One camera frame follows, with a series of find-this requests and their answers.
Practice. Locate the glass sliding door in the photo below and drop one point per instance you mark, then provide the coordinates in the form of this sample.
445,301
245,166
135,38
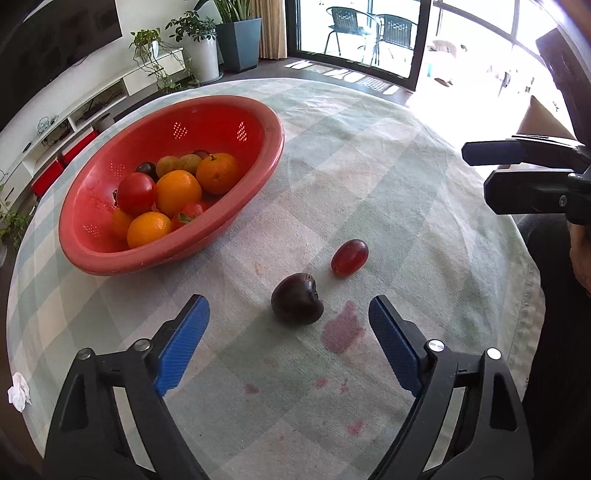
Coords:
420,46

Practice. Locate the black wall television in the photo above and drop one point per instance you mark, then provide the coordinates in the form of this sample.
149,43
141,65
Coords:
55,41

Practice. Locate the crumpled white tissue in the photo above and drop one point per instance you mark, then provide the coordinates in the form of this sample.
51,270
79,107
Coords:
19,391

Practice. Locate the green outdoor chair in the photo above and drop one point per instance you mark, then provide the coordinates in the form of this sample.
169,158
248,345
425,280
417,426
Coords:
346,21
397,30

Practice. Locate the red tomato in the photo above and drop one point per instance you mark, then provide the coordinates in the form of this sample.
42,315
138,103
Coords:
135,194
189,213

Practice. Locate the person's dark trousers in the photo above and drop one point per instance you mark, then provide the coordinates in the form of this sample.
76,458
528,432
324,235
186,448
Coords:
554,323

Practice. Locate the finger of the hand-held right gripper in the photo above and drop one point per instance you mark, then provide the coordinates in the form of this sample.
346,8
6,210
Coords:
521,191
489,152

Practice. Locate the red plastic colander basket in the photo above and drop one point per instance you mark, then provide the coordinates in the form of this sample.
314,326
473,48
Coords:
207,120

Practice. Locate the red storage box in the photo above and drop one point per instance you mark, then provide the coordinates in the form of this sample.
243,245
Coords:
46,177
78,147

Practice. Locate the dark purple plum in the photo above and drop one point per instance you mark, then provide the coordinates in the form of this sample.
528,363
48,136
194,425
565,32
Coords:
295,299
147,168

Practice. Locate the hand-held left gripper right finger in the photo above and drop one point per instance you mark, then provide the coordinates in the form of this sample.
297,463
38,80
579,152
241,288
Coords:
395,341

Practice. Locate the white low television cabinet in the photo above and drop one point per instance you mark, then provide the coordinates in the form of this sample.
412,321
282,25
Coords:
138,78

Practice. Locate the bushy plant in white pot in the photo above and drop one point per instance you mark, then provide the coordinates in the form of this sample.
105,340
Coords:
203,57

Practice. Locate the checked pale green tablecloth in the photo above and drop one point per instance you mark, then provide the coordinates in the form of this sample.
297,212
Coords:
369,184

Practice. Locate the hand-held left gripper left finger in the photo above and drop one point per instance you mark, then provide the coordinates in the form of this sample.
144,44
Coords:
182,341

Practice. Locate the large plant in grey-blue pot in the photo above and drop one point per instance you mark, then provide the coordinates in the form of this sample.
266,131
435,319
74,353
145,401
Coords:
240,44

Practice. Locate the orange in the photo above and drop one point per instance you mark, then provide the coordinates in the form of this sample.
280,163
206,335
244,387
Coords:
178,187
148,229
217,173
120,224

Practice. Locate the person's right hand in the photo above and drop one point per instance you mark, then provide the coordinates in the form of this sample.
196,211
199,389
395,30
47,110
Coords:
582,254

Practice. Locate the beige curtain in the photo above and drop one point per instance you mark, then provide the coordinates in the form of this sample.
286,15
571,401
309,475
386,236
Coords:
272,27

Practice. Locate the brown round fruit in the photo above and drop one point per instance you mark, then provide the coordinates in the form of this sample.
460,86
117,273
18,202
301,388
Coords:
190,162
167,166

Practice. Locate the trailing plant in white pot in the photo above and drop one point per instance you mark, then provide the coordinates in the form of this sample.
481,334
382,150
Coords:
147,46
11,217

